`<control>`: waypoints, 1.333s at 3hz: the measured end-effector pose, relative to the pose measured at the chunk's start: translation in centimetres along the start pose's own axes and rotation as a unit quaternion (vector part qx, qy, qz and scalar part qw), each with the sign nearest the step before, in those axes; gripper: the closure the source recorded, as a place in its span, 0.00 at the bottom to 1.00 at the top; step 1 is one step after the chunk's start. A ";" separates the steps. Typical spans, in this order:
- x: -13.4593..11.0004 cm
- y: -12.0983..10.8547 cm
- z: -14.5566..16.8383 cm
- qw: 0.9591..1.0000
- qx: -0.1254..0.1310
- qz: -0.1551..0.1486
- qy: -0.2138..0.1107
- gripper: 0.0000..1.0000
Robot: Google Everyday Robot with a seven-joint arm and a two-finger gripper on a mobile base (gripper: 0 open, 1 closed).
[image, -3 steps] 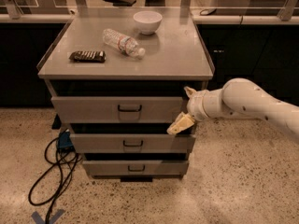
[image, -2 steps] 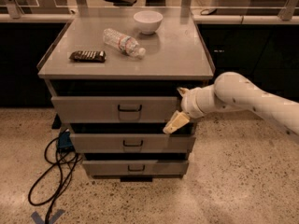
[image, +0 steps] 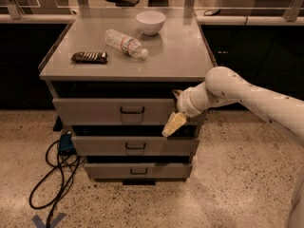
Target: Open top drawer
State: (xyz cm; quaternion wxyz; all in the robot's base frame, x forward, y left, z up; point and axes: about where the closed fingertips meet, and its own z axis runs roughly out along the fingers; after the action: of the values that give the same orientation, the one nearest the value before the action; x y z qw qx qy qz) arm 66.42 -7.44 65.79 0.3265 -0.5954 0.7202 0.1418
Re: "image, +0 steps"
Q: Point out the grey metal drawer cabinet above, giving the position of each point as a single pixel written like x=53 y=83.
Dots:
x=177 y=59

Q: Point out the white ceramic bowl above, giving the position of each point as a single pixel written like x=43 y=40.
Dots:
x=150 y=22

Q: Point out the glass partition with frame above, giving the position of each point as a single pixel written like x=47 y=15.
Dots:
x=221 y=0

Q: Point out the grey top drawer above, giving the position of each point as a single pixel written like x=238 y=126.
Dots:
x=81 y=111

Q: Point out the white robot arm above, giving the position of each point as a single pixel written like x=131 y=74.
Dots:
x=249 y=170

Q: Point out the dark striped snack bar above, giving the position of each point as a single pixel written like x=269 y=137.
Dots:
x=89 y=57

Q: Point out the blue power adapter box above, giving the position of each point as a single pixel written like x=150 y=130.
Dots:
x=66 y=145

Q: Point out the clear plastic water bottle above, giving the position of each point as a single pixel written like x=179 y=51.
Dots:
x=125 y=43

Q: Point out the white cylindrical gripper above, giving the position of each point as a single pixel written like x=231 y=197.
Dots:
x=184 y=104

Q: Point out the grey middle drawer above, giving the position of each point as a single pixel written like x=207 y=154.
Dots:
x=134 y=146

